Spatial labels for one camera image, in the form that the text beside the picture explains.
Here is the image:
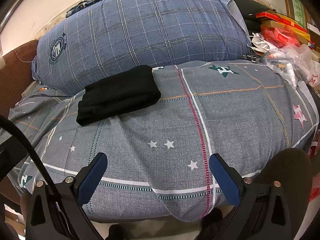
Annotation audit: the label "black pants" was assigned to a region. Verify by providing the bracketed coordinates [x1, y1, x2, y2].
[76, 65, 161, 126]

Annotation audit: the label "grey star patterned bedsheet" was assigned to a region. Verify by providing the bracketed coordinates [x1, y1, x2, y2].
[9, 60, 319, 222]

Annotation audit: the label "brown wooden headboard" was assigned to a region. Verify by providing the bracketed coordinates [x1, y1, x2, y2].
[0, 40, 39, 118]

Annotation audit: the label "clear plastic bags clutter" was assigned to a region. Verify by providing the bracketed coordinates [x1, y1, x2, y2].
[251, 33, 319, 90]

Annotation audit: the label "red boxes pile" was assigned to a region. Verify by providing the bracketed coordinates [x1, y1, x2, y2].
[255, 11, 311, 48]

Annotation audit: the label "black bag behind pillow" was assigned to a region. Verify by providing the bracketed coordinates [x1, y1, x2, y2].
[234, 0, 273, 34]

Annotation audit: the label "blue plaid pillow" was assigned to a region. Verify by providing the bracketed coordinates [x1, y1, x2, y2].
[31, 0, 250, 95]

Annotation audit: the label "black cable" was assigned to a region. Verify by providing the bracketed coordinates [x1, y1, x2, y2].
[0, 115, 75, 240]

